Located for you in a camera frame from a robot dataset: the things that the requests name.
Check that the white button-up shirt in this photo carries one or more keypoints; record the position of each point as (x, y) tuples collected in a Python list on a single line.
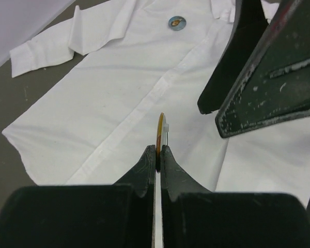
[(92, 126)]

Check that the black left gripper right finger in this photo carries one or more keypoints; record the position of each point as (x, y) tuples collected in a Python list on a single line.
[(193, 216)]

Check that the blue round brooch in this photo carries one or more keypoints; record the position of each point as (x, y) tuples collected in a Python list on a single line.
[(176, 23)]

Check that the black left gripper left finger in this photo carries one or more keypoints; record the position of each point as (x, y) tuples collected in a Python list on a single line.
[(116, 215)]

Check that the yellow sunflower brooch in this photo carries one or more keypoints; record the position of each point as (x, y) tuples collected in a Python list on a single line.
[(162, 138)]

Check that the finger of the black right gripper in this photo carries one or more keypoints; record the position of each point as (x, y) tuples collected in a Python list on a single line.
[(274, 84), (249, 25)]

